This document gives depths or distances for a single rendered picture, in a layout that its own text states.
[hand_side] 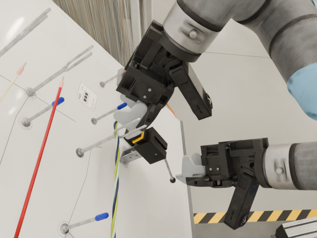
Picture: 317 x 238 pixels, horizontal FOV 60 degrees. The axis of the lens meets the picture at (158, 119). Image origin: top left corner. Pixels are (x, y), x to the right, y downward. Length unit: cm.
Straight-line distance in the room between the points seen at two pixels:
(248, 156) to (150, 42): 26
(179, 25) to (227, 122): 174
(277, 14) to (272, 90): 205
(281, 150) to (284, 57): 18
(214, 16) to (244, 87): 202
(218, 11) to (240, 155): 26
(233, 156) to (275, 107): 180
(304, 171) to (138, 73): 28
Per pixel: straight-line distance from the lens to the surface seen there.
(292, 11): 39
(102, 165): 53
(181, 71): 42
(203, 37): 39
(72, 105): 54
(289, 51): 35
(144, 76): 42
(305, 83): 33
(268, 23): 40
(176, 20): 39
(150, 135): 53
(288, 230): 156
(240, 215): 55
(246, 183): 52
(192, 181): 56
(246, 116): 216
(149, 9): 151
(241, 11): 39
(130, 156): 58
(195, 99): 45
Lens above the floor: 159
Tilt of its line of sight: 51 degrees down
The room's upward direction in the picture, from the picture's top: straight up
